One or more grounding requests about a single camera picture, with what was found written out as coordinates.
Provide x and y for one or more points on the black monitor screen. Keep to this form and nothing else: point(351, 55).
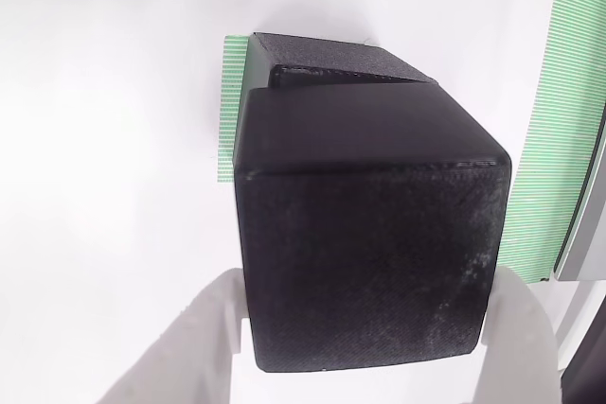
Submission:
point(592, 375)

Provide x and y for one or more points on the black cube rounded corners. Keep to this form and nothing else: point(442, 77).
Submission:
point(369, 243)

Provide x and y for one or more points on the green striped tape strip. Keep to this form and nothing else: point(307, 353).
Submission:
point(549, 115)

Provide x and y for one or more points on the black smooth cube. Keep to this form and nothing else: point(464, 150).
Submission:
point(331, 51)

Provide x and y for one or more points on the green square target marker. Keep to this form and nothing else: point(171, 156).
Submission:
point(232, 106)

